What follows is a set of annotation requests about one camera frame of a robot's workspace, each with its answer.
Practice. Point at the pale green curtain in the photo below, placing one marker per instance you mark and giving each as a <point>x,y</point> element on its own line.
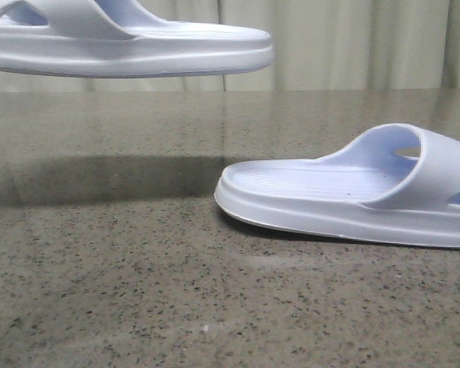
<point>318,45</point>

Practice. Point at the light blue slipper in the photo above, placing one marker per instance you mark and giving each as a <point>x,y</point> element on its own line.
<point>121,39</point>
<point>395,183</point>

